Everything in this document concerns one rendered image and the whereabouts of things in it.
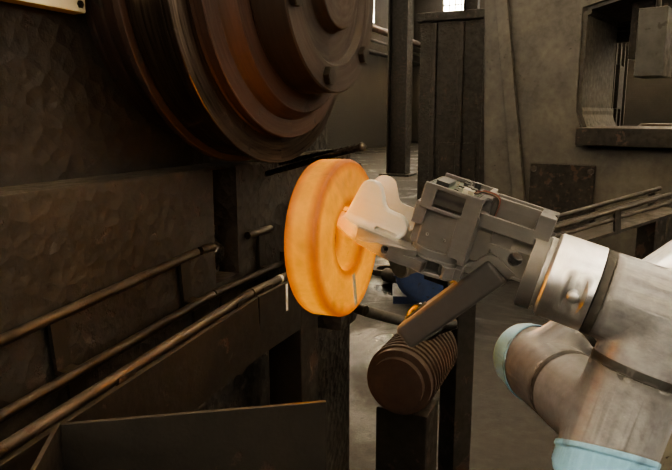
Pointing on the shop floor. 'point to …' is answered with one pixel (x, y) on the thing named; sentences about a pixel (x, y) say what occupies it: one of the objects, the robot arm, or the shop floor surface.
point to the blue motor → (414, 289)
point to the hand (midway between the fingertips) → (336, 218)
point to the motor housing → (409, 400)
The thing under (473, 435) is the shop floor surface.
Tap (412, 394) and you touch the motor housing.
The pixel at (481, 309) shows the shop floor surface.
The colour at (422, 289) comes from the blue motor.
